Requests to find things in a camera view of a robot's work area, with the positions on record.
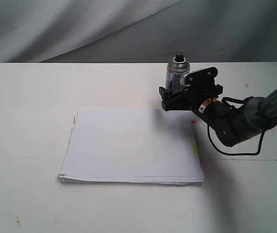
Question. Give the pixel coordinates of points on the silver spray can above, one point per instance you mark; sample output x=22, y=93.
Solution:
x=175, y=69

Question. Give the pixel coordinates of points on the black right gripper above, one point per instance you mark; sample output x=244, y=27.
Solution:
x=199, y=99

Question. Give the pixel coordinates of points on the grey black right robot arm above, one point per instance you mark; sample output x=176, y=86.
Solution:
x=232, y=125

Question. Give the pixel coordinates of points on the white paper stack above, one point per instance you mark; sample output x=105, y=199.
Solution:
x=132, y=146

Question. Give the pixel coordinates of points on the grey backdrop cloth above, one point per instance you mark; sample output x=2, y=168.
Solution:
x=137, y=31

